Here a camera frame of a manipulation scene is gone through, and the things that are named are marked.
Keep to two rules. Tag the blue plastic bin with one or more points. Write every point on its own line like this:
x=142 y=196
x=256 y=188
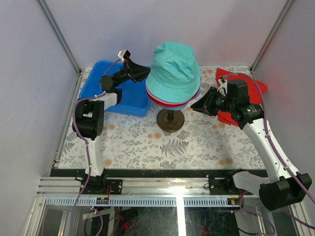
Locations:
x=134 y=101

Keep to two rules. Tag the lavender hat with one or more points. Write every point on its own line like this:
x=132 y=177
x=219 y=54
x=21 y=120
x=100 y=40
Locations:
x=162 y=99

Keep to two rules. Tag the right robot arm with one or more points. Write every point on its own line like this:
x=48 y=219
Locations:
x=284 y=185

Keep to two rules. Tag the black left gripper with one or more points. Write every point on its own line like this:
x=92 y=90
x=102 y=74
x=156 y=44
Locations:
x=134 y=71

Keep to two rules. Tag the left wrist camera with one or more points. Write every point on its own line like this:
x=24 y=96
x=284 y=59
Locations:
x=124 y=55

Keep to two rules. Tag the teal and white hat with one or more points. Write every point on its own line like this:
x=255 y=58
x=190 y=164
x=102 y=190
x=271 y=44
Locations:
x=175 y=74

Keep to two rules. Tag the red bucket hat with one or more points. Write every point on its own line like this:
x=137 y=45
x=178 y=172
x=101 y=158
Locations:
x=168 y=106

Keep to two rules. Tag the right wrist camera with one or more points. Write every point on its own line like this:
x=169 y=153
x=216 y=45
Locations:
x=222 y=83

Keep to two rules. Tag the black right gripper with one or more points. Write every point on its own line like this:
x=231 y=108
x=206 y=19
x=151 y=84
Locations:
x=205 y=103

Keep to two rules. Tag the mannequin head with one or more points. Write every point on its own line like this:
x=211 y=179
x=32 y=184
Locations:
x=170 y=121

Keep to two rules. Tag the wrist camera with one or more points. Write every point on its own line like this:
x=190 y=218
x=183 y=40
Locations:
x=124 y=55
x=222 y=83

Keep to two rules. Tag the blue bucket hat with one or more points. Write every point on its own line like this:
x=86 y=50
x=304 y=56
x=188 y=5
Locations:
x=194 y=94

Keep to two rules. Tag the aluminium rail frame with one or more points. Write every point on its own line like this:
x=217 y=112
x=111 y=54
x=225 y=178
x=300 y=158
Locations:
x=152 y=187

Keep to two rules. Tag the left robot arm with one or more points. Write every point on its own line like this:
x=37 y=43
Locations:
x=88 y=123

